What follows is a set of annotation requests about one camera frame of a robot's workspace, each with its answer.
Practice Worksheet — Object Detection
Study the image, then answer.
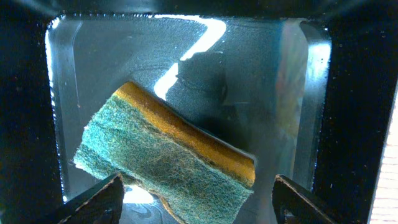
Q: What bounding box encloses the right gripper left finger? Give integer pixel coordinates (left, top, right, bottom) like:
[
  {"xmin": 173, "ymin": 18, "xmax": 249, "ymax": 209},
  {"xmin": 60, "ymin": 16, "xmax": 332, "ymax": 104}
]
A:
[{"xmin": 33, "ymin": 174, "xmax": 124, "ymax": 224}]

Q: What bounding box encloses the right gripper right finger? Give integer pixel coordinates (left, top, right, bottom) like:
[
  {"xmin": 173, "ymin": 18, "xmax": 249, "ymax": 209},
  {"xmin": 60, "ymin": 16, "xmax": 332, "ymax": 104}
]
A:
[{"xmin": 272, "ymin": 174, "xmax": 339, "ymax": 224}]

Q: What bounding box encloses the green yellow scrub sponge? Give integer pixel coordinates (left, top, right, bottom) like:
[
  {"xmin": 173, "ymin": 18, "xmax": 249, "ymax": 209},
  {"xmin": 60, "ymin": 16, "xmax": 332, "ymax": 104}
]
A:
[{"xmin": 73, "ymin": 82, "xmax": 256, "ymax": 223}]

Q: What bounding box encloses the black plastic tray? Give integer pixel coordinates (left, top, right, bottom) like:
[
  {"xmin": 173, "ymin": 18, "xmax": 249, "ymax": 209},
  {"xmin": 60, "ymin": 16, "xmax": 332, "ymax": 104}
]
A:
[{"xmin": 1, "ymin": 1, "xmax": 397, "ymax": 223}]

